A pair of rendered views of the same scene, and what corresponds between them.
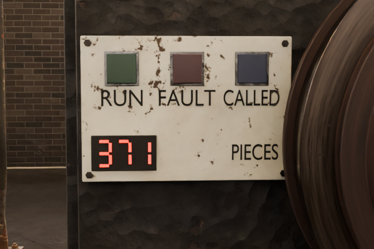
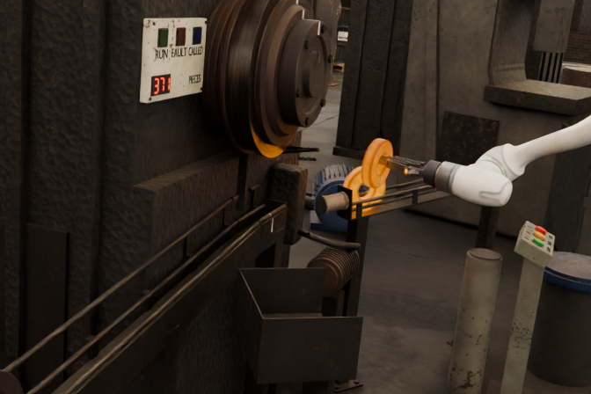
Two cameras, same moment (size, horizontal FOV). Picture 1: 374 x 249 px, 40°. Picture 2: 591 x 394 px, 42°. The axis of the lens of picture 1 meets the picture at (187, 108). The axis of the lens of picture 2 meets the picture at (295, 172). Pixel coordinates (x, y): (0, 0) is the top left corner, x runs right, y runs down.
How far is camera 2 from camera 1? 157 cm
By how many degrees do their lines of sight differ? 68
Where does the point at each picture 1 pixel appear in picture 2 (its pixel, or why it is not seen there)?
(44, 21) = not seen: outside the picture
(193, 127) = (179, 68)
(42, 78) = not seen: outside the picture
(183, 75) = (180, 40)
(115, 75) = (162, 41)
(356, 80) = (266, 47)
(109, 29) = (151, 13)
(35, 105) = not seen: outside the picture
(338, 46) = (258, 32)
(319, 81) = (254, 47)
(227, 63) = (190, 32)
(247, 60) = (197, 32)
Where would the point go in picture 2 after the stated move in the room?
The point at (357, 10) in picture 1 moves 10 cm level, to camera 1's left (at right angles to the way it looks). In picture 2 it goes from (262, 18) to (244, 18)
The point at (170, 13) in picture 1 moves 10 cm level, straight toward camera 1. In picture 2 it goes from (170, 4) to (208, 9)
